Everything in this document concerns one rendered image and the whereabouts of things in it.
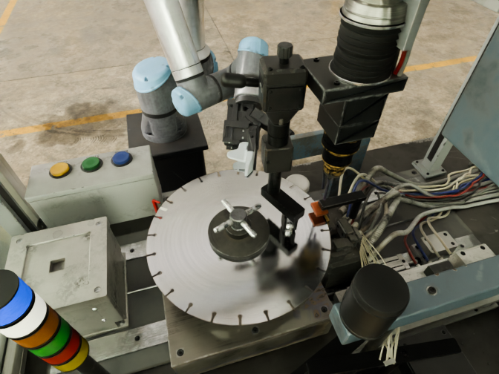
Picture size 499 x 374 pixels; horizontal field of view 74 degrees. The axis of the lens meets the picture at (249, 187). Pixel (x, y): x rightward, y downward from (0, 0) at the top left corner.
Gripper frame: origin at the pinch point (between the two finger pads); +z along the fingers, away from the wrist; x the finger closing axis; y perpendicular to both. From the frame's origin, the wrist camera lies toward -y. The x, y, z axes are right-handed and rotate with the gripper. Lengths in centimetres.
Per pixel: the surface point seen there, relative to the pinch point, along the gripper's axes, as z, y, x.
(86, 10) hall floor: -230, 223, -260
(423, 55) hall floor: -168, -136, -220
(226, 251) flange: 15.1, 2.0, 18.7
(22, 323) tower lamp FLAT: 22, 19, 43
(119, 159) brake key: -3.5, 32.1, 0.1
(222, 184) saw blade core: 2.0, 5.4, 8.8
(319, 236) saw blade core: 11.1, -14.0, 14.9
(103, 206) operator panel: 7.8, 35.8, -2.8
